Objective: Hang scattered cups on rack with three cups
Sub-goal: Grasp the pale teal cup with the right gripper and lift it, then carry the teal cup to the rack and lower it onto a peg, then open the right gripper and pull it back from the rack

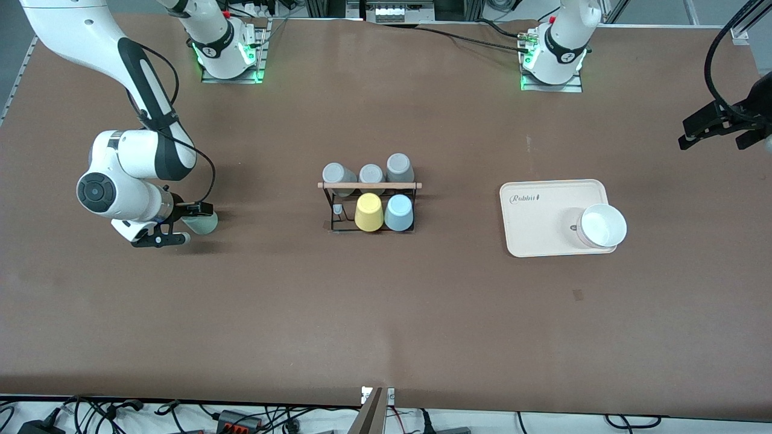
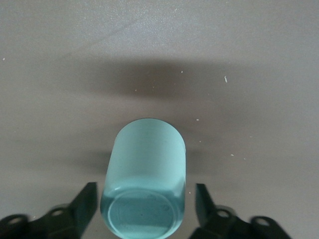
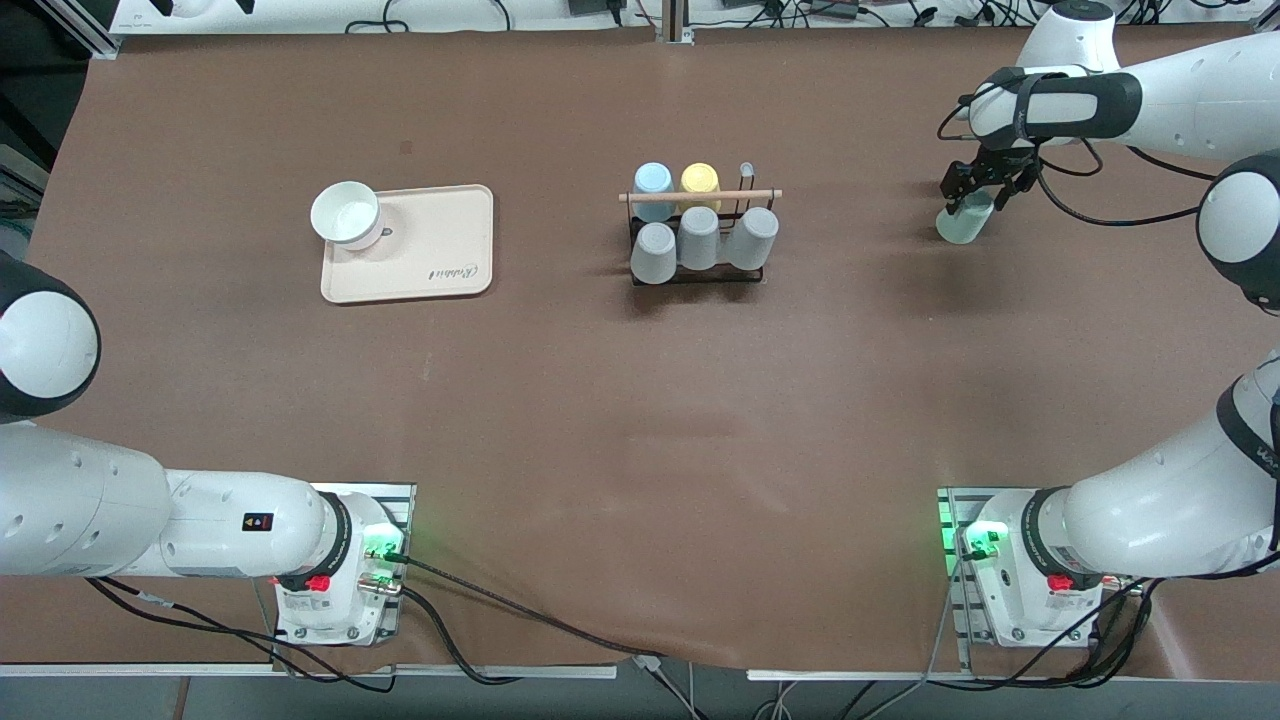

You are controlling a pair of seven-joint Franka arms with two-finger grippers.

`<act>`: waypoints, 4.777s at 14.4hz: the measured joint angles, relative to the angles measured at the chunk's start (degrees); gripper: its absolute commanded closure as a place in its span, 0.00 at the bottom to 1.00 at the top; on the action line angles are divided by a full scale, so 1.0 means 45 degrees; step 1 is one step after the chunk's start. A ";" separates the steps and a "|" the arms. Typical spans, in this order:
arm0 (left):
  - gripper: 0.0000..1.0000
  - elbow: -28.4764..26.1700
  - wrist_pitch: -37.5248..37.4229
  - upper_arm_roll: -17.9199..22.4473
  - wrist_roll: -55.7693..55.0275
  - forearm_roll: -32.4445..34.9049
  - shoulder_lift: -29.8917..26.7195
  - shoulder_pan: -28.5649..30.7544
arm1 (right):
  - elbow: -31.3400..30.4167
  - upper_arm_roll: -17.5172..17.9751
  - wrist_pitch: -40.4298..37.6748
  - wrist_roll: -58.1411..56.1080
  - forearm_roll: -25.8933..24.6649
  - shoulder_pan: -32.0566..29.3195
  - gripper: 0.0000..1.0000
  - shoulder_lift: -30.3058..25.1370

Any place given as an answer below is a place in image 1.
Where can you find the grey cup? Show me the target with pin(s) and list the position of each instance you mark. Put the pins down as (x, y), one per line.
(339, 175)
(372, 173)
(399, 166)

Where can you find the mint green cup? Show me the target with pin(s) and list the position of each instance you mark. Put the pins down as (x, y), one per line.
(204, 225)

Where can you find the grey device box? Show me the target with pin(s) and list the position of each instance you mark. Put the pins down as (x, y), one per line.
(389, 12)

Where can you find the white bowl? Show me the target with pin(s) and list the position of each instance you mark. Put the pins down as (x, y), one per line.
(603, 226)

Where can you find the light blue cup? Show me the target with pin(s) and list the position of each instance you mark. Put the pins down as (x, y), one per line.
(399, 214)

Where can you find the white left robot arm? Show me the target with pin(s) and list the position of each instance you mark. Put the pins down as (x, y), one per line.
(567, 36)

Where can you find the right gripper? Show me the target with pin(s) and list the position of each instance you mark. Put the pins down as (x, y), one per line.
(179, 212)

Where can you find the white power strip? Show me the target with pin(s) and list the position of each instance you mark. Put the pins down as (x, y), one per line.
(265, 9)

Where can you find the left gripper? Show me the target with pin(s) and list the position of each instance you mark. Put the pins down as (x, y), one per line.
(749, 112)

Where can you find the grey metal post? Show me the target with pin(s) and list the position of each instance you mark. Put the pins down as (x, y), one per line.
(369, 419)

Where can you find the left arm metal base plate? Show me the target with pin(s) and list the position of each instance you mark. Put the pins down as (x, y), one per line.
(570, 88)

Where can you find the aluminium corner bracket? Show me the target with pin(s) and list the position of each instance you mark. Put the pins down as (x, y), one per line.
(739, 33)

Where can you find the white bracket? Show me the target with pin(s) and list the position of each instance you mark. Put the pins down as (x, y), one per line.
(390, 395)

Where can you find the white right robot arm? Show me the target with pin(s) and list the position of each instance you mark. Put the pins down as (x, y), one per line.
(78, 30)

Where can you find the beige tray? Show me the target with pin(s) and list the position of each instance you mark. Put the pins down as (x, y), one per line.
(543, 241)

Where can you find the yellow cup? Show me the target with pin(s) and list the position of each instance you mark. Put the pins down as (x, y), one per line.
(369, 211)

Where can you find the black power adapter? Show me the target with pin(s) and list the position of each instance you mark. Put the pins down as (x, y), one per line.
(39, 428)

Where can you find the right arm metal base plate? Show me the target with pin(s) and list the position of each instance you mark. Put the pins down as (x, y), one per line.
(261, 57)

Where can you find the black orange connector block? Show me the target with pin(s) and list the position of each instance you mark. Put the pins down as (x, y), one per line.
(238, 421)

